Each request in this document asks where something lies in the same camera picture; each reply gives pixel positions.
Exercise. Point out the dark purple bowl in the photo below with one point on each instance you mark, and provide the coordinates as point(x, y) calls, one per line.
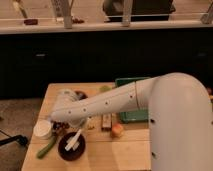
point(75, 152)

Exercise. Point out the purple grape bunch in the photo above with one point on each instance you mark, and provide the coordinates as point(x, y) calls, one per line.
point(59, 127)

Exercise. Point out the brown rectangular block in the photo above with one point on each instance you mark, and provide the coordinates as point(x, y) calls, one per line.
point(106, 122)

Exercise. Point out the orange fruit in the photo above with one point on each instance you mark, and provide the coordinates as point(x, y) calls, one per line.
point(117, 130)

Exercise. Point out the green plastic tray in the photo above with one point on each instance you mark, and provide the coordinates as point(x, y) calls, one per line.
point(132, 116)

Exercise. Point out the yellow banana piece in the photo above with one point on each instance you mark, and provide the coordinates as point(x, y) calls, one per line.
point(90, 124)

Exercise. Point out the black cabinet counter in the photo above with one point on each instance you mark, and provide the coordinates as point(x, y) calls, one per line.
point(32, 57)

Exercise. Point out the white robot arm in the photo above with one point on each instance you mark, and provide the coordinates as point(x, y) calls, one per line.
point(180, 118)

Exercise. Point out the green cucumber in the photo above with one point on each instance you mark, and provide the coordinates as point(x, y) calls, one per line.
point(47, 148)

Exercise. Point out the wooden table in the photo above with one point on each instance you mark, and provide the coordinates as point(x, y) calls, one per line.
point(130, 152)

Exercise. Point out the orange bowl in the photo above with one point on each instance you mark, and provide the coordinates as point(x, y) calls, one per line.
point(80, 95)

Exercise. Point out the white round container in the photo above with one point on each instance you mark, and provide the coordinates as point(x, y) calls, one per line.
point(43, 129)

